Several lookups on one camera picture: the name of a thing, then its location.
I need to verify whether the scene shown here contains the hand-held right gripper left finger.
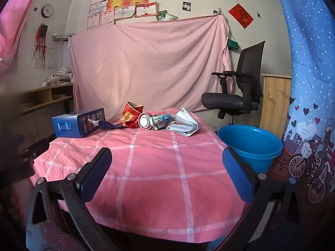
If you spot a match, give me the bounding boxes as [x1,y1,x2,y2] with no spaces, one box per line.
[26,148,118,251]

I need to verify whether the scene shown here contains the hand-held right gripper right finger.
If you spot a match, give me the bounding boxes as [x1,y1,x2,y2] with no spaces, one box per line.
[222,147,304,251]

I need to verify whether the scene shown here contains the blue plastic basin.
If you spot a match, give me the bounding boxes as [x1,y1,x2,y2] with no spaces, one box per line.
[217,125,283,174]

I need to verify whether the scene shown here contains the dark blue plastic wrapper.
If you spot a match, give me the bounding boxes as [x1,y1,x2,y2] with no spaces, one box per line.
[88,118,126,131]

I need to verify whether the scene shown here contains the red crushed paper carton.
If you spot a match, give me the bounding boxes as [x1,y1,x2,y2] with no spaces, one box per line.
[120,101,144,129]

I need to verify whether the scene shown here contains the grey white plastic wrapper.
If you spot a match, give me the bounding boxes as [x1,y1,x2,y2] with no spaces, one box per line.
[166,107,202,138]

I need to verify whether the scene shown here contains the red round tin box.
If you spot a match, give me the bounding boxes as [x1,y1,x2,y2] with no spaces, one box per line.
[138,112,154,131]

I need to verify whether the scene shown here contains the blue and white packet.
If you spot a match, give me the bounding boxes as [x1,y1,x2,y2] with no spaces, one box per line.
[150,114,174,131]

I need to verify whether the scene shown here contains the blue cardboard box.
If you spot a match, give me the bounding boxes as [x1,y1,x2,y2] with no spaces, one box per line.
[52,108,106,138]

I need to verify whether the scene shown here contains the pink checked tablecloth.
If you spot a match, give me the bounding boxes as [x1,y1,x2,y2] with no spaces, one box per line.
[30,107,255,243]

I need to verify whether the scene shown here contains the black office chair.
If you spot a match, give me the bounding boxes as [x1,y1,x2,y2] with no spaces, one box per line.
[201,41,265,125]

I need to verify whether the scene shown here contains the wooden board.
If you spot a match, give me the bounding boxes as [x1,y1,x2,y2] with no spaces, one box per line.
[260,74,292,140]

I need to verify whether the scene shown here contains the stack of papers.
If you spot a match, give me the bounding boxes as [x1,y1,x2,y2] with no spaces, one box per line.
[39,70,74,88]

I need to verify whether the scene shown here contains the pink hanging sheet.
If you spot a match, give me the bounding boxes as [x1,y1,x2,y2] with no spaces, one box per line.
[67,14,232,121]

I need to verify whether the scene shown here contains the red hanging ornament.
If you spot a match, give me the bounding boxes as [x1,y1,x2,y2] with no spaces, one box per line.
[33,23,49,60]

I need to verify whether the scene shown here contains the blue dotted printed curtain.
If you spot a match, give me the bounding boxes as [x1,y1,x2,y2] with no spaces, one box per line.
[271,0,335,212]

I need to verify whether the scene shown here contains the pink curtain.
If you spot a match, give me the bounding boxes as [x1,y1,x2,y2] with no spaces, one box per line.
[0,0,45,84]

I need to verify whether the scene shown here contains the wooden wall shelf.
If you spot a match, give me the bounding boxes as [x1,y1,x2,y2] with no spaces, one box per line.
[16,82,74,117]

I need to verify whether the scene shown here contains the wall calendar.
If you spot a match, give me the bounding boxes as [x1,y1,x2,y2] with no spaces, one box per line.
[34,48,58,70]

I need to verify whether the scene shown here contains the wire wall rack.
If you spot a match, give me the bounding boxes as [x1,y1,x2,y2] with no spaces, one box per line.
[52,33,76,42]

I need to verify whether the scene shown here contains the round wall clock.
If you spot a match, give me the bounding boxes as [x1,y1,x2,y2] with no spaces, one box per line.
[41,4,54,18]

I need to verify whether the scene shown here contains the red paper wall decoration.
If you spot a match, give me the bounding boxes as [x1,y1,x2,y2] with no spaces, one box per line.
[228,3,254,29]

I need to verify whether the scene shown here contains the group of wall certificates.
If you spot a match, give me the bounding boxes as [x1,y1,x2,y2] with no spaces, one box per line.
[86,0,174,30]

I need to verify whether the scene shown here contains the green wall photos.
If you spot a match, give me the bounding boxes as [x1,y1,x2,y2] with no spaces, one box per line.
[156,10,180,22]

